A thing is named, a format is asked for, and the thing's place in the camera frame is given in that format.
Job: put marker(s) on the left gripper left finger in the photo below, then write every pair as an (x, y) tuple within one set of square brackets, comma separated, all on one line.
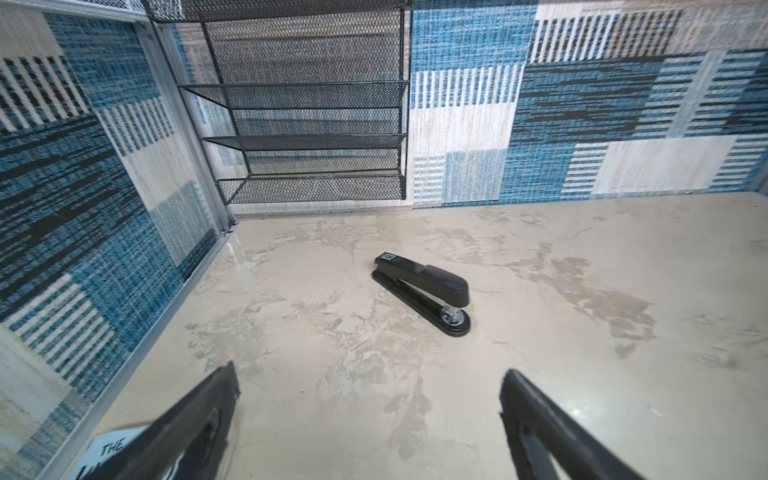
[(189, 439)]

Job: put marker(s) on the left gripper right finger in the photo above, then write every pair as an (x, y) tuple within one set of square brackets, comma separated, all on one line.
[(540, 435)]

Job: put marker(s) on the colourful paperback book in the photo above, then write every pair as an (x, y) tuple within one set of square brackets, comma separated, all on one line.
[(102, 448)]

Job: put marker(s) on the black wire shelf rack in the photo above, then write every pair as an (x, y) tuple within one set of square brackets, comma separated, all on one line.
[(293, 101)]

